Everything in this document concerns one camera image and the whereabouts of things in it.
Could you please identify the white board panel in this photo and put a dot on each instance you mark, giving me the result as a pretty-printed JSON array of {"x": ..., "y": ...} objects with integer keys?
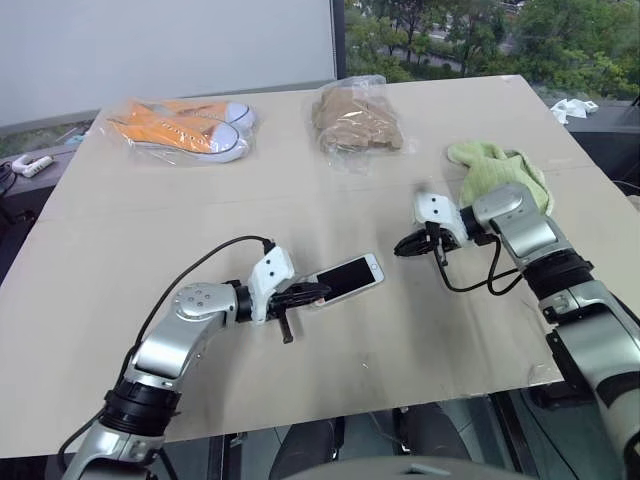
[{"x": 150, "y": 45}]

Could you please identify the clear tape piece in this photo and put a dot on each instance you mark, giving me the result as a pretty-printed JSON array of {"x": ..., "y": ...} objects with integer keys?
[{"x": 545, "y": 372}]

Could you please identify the dark window post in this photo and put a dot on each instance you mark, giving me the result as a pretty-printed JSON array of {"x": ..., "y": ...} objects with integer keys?
[{"x": 340, "y": 35}]

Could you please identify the orange sneakers in bag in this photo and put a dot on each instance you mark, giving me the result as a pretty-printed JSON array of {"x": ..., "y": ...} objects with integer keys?
[{"x": 150, "y": 157}]

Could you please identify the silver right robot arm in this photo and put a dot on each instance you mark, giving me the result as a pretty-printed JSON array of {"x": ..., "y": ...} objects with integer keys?
[{"x": 545, "y": 240}]

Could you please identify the grey curved shell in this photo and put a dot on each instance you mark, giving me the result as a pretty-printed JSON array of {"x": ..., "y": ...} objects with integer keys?
[{"x": 400, "y": 470}]

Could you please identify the white smartphone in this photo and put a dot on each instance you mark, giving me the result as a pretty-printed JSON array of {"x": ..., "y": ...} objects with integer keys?
[{"x": 350, "y": 277}]

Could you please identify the white plastic power strip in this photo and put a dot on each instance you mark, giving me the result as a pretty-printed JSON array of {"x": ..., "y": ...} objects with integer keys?
[{"x": 30, "y": 166}]

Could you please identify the beige cardboard sheet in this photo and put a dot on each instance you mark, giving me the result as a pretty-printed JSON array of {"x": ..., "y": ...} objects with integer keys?
[{"x": 300, "y": 375}]

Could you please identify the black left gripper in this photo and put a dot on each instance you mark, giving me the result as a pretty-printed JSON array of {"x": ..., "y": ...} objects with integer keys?
[{"x": 285, "y": 305}]

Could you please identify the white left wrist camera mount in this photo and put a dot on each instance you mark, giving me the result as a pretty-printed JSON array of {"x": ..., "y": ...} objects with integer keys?
[{"x": 270, "y": 272}]

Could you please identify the orange canvas sneaker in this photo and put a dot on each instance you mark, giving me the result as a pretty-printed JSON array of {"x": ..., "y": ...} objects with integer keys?
[
  {"x": 210, "y": 111},
  {"x": 175, "y": 137}
]

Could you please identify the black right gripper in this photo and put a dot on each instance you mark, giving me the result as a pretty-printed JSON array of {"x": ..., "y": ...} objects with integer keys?
[{"x": 445, "y": 240}]

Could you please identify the green towel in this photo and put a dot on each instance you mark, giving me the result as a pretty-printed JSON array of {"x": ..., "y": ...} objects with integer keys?
[{"x": 495, "y": 167}]

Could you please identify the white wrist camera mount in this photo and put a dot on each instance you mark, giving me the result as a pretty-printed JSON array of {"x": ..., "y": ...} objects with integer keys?
[
  {"x": 270, "y": 272},
  {"x": 440, "y": 210}
]

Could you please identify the crumpled white paper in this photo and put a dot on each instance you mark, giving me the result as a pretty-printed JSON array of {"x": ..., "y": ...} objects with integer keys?
[{"x": 575, "y": 107}]

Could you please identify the clear plastic cloth bag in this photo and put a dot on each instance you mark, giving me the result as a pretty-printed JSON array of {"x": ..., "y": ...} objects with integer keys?
[{"x": 350, "y": 162}]

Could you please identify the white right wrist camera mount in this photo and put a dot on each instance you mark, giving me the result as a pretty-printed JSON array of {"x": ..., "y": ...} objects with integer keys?
[{"x": 440, "y": 210}]

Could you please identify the brown folded cloth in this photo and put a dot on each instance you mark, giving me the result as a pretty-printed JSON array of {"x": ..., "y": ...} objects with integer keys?
[{"x": 355, "y": 122}]

